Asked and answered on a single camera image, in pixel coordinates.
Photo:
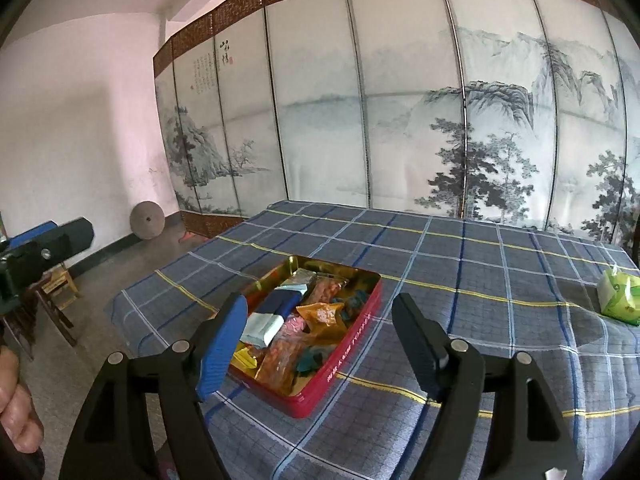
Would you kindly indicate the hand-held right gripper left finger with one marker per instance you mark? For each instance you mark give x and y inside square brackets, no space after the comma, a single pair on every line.
[222,345]

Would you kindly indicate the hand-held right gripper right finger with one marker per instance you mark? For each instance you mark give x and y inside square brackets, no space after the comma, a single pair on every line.
[417,350]

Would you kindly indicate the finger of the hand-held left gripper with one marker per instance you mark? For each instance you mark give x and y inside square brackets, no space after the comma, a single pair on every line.
[67,240]
[32,234]

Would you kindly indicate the yellow snack packet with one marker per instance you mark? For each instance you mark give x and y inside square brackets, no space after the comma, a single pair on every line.
[245,357]

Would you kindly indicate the clear bag of orange snacks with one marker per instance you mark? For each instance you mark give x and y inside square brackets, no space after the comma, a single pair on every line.
[282,365]
[325,287]

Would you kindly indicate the navy and white packet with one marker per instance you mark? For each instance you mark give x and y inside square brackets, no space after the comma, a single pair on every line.
[275,305]

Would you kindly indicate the pink floral packet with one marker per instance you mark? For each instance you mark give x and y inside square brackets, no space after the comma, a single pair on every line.
[292,327]

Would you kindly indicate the red tin box gold interior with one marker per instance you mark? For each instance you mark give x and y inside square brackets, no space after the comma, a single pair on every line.
[340,360]

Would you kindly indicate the blue candy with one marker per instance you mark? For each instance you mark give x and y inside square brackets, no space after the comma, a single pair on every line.
[352,305]
[312,360]

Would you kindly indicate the pale blue candy stick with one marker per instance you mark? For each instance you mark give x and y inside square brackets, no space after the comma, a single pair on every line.
[292,287]

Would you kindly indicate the orange snack packet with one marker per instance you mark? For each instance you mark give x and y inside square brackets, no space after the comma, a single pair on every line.
[322,315]

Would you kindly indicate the brown grain packet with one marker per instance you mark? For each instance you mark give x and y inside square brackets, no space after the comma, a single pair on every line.
[302,277]

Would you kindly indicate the person's left hand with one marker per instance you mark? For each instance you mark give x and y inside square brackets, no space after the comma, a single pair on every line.
[17,405]

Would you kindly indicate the light wooden stool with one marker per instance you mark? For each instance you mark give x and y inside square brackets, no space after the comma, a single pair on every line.
[62,285]

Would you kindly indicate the dark wooden stool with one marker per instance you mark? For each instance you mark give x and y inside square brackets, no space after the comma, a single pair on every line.
[50,322]

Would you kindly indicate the round stone disc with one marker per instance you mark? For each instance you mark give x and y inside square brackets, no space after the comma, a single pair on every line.
[150,220]

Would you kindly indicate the blue plaid tablecloth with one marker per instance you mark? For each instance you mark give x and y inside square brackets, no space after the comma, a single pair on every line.
[475,285]

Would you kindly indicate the red slipper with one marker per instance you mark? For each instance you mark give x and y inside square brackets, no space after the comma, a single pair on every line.
[187,236]

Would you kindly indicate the green tissue pack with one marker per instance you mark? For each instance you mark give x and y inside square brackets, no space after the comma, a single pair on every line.
[620,295]

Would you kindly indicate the landscape painted folding screen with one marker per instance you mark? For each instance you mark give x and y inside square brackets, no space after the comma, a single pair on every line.
[400,110]

